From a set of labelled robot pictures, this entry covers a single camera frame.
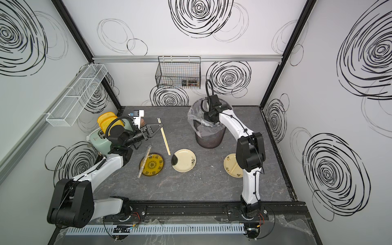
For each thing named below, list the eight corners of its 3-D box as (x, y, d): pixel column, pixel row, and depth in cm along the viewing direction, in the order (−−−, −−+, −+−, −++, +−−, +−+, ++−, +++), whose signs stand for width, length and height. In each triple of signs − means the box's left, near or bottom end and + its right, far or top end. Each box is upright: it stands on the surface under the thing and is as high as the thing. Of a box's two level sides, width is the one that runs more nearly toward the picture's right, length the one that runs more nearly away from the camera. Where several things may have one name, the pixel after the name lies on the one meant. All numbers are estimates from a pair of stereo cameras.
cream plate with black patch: (170, 172, 89) (170, 170, 87) (173, 150, 98) (173, 148, 97) (196, 172, 89) (196, 170, 87) (196, 150, 98) (196, 148, 97)
